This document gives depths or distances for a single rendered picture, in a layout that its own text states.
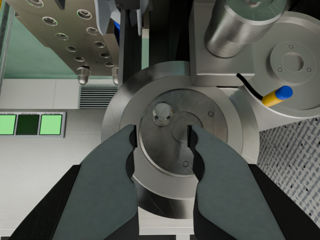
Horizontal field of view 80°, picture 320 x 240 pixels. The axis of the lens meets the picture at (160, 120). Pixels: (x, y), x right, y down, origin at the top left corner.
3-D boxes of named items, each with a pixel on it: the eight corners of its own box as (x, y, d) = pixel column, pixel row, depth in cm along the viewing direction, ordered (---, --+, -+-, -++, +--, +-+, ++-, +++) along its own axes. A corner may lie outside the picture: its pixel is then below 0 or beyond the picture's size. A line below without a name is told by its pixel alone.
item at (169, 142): (205, 195, 15) (121, 148, 16) (199, 191, 17) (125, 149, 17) (243, 113, 16) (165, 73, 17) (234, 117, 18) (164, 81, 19)
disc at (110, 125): (287, 114, 18) (206, 257, 16) (284, 115, 19) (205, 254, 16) (160, 34, 20) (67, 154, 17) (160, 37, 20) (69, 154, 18)
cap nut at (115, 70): (123, 67, 52) (123, 83, 51) (125, 73, 56) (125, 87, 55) (110, 67, 52) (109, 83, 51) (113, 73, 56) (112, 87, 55)
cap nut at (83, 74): (88, 66, 52) (87, 82, 51) (92, 73, 56) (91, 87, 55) (75, 66, 52) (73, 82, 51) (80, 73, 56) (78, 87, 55)
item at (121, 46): (127, -54, 23) (122, 91, 20) (141, 51, 46) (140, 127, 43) (123, -54, 23) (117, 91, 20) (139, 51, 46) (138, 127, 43)
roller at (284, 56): (340, 11, 21) (363, 118, 19) (240, 90, 46) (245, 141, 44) (232, 9, 21) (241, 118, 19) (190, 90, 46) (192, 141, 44)
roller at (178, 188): (265, 117, 18) (201, 228, 16) (202, 141, 43) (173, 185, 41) (164, 53, 19) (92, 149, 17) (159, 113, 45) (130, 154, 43)
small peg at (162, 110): (166, 124, 13) (148, 114, 13) (165, 129, 16) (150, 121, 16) (176, 106, 13) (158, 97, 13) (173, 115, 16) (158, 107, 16)
